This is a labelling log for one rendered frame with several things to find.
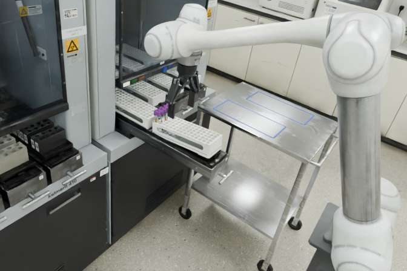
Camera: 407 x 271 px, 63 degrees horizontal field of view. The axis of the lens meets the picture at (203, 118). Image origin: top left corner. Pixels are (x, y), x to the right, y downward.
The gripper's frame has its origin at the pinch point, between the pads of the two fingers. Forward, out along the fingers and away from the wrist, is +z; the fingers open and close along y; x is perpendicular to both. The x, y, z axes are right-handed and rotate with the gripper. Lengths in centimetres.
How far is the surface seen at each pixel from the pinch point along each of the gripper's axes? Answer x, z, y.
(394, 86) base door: -69, 36, 230
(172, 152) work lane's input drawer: -2.8, 17.3, -6.1
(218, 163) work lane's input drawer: -21.6, 15.6, -0.6
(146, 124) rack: 14.1, 12.4, -4.4
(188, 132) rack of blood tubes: -6.3, 7.7, -1.9
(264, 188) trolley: -28, 67, 60
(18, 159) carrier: 28, 12, -53
